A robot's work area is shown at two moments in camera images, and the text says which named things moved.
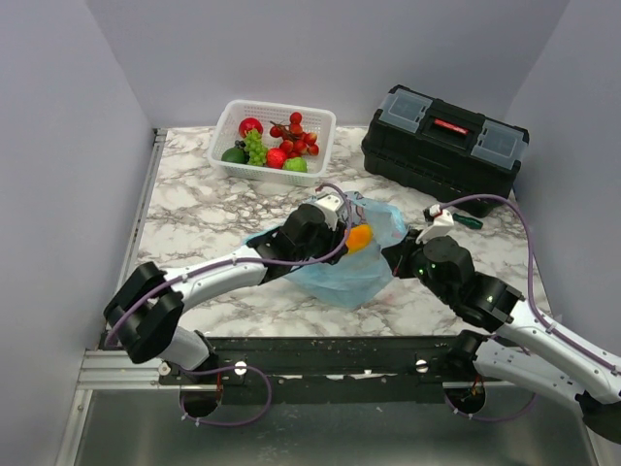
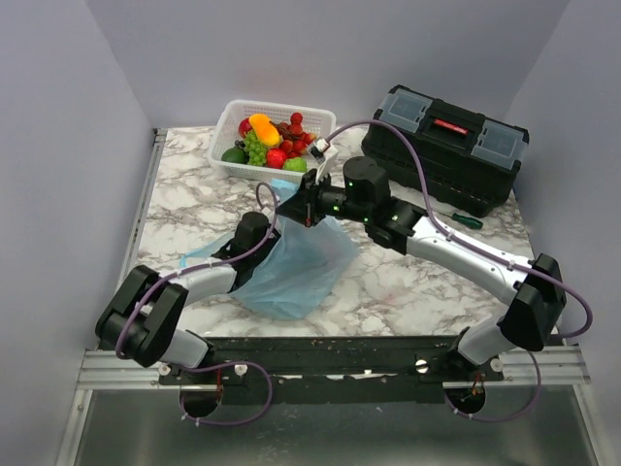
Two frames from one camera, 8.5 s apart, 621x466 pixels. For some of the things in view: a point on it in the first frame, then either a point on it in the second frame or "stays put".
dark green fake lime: x=235 y=154 stays put
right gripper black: x=399 y=253 to x=303 y=207
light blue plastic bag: x=351 y=279 to x=310 y=259
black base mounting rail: x=309 y=370 stays put
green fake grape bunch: x=258 y=151 stays put
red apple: x=276 y=157 stays put
